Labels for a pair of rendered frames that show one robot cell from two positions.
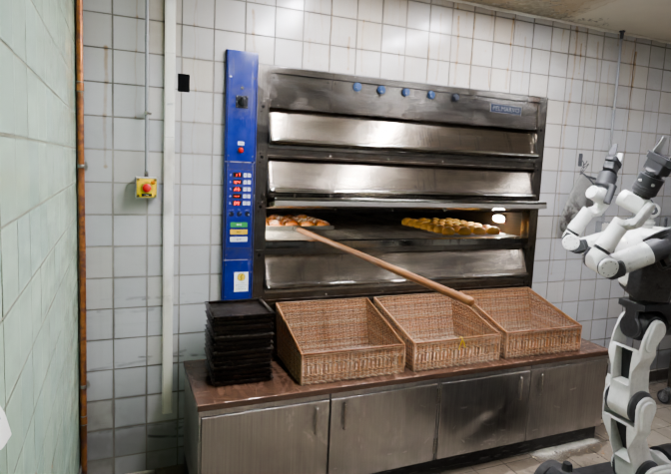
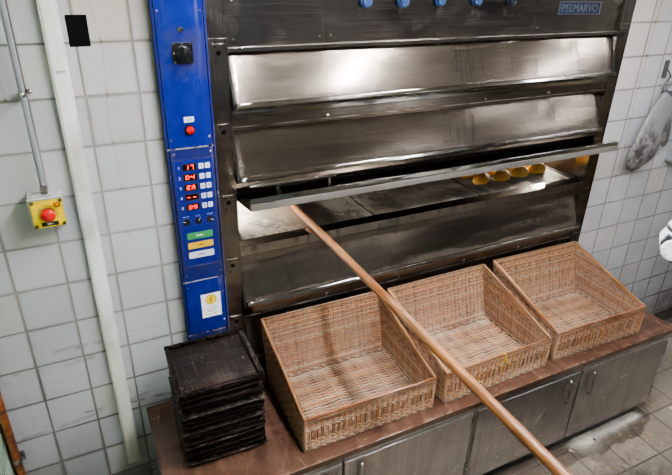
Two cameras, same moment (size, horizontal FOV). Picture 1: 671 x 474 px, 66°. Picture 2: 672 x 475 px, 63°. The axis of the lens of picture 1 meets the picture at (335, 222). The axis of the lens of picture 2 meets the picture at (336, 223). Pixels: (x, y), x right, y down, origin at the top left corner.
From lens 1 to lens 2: 1.07 m
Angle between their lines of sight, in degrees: 20
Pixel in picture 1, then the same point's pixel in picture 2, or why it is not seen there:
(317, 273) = (313, 273)
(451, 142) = (500, 69)
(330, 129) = (325, 74)
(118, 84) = not seen: outside the picture
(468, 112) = (527, 19)
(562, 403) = (610, 393)
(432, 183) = (470, 131)
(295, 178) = (276, 155)
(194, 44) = not seen: outside the picture
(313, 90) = (296, 14)
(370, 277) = (384, 266)
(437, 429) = (469, 454)
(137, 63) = not seen: outside the picture
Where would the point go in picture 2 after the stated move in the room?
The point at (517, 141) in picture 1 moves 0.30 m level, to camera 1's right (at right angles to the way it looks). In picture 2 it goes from (589, 54) to (653, 55)
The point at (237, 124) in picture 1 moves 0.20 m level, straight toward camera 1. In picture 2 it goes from (179, 90) to (178, 105)
